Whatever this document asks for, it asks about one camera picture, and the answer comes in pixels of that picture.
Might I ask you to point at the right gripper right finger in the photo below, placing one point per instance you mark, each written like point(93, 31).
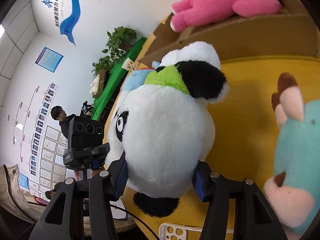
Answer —
point(254, 217)

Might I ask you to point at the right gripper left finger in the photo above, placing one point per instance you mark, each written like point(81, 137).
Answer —
point(63, 218)

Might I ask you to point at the teal and pink plush toy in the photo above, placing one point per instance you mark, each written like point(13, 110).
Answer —
point(293, 189)

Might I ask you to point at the panda plush toy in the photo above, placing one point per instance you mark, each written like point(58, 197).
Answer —
point(164, 126)

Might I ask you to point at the clear white phone case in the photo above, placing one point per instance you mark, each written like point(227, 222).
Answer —
point(176, 231)

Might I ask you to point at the light blue plush toy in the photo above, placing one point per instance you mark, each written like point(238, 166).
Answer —
point(138, 77)

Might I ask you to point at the person in black clothes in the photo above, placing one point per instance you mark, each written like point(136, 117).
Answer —
point(59, 114)

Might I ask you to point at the box with white plush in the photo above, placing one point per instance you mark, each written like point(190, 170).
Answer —
point(99, 82)

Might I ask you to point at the beige jacket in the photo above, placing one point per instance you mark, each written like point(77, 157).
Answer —
point(12, 197)

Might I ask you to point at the potted green plant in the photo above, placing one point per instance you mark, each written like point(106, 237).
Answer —
point(119, 43)
point(104, 63)

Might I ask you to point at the paper cup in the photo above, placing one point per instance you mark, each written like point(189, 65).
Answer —
point(129, 65)

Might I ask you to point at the green covered table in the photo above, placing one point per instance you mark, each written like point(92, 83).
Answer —
point(104, 103)

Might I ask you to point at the cardboard box tray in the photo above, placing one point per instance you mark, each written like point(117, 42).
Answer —
point(292, 32)

